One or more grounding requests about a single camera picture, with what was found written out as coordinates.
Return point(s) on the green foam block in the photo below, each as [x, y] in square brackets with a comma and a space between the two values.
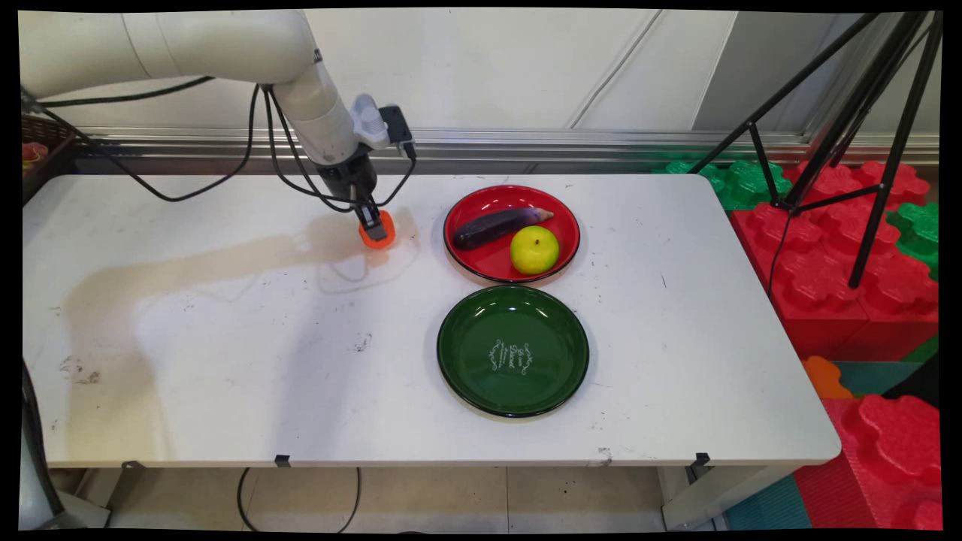
[744, 184]
[917, 229]

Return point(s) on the white table leg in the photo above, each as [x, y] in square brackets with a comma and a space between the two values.
[721, 496]

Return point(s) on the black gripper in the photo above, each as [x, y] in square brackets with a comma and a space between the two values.
[347, 176]

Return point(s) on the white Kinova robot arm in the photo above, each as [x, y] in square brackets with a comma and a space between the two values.
[188, 45]

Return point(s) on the orange toy fruit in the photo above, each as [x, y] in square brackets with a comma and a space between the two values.
[383, 237]

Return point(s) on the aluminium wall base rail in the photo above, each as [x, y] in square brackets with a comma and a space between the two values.
[639, 146]

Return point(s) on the red plate with black rim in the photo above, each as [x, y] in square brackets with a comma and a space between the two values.
[496, 259]

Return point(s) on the black tripod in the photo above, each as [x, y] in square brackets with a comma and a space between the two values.
[887, 113]

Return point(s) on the yellow-green toy fruit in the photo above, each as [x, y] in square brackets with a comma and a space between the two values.
[534, 250]

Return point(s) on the orange foam piece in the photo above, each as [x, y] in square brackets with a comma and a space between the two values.
[823, 378]

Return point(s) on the white ribbed camera mount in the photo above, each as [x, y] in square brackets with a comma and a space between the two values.
[368, 120]

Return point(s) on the large red foam block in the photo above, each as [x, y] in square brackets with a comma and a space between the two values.
[827, 278]

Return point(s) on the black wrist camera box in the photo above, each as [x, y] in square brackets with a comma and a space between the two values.
[396, 124]

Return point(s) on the green plate with white print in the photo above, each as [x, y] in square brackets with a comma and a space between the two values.
[511, 353]

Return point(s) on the teal foam mat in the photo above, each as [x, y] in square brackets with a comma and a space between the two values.
[864, 378]

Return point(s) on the brown wicker basket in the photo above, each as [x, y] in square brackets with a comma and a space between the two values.
[45, 146]

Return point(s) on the pink item in basket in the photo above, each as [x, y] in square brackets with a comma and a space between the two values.
[34, 154]

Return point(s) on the purple toy eggplant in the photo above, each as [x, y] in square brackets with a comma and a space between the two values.
[496, 225]

